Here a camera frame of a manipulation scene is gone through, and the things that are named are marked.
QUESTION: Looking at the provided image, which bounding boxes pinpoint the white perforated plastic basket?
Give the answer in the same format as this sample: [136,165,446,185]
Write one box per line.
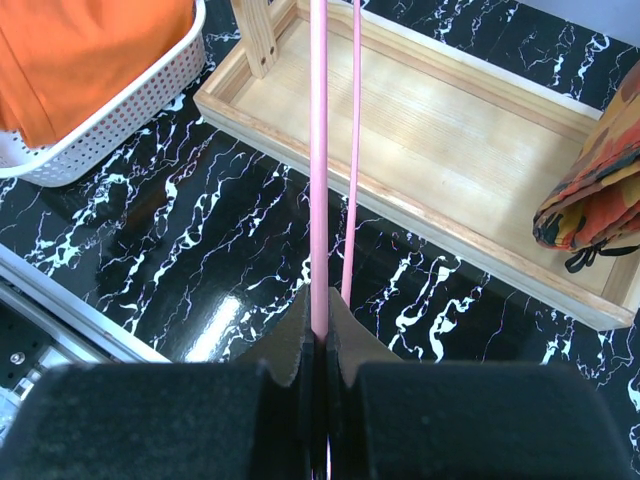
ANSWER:
[1,1,206,188]

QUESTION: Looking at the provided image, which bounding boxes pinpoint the wooden clothes rack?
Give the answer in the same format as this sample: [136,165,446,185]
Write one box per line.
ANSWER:
[194,1,639,330]

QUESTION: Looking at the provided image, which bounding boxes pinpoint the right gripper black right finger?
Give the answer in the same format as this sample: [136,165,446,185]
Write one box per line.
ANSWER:
[326,290,632,479]

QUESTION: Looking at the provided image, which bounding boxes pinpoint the pink wire hanger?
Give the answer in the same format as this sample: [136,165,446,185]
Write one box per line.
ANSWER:
[310,1,362,479]

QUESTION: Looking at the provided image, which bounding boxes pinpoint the aluminium mounting rail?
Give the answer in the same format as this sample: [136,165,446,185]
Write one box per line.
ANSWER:
[1,246,169,441]

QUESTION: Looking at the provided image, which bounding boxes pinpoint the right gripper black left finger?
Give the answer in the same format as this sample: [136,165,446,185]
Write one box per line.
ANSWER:
[1,290,313,479]

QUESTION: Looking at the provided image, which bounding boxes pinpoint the camouflage orange trousers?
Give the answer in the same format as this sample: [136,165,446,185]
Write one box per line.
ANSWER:
[532,65,639,274]

